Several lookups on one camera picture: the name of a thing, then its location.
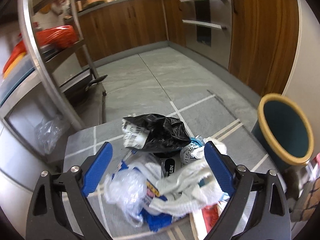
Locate white paper towel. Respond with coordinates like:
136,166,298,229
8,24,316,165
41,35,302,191
149,137,230,217

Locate clear crumpled plastic wrap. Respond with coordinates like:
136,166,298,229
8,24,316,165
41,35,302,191
104,169,147,228

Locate teal bin with yellow rim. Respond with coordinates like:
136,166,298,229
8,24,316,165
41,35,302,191
252,93,315,172

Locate wooden kitchen cabinets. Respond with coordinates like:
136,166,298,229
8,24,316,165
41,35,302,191
79,0,299,96

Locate stainless steel shelf rack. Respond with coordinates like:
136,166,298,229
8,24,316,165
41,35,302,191
1,0,106,164

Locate black frying pan on shelf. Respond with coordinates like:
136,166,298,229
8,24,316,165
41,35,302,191
62,74,108,106

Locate clear plastic bag on shelf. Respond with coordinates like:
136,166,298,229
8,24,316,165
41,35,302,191
35,114,70,154

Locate stainless built-in oven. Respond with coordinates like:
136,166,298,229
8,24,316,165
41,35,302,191
180,0,232,69

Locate blue wet wipes packet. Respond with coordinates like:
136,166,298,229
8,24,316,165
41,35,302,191
117,155,173,232

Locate red plastic bag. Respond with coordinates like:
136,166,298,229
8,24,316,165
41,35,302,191
36,25,79,49

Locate black plastic trash bag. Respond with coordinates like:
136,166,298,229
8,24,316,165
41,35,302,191
121,114,190,158

